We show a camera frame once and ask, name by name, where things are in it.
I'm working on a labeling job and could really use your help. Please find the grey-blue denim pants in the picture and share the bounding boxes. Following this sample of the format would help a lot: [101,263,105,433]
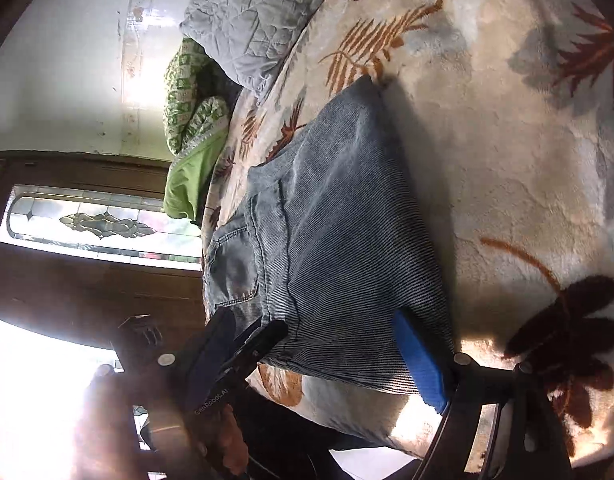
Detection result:
[204,77,453,394]

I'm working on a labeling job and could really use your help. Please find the person's hand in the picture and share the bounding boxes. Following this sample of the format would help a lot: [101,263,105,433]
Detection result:
[216,404,249,476]

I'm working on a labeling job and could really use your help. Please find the stained glass window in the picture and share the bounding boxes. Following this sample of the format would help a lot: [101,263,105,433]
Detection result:
[0,184,202,271]

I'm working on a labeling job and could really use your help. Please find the green patterned quilt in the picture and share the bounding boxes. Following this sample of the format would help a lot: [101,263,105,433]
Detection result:
[163,38,231,223]

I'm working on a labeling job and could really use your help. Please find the cream leaf-print fleece blanket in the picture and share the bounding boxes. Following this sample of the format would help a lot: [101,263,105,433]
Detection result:
[198,0,614,470]

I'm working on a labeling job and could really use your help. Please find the grey quilted pillow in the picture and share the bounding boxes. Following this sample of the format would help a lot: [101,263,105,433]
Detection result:
[180,0,324,99]

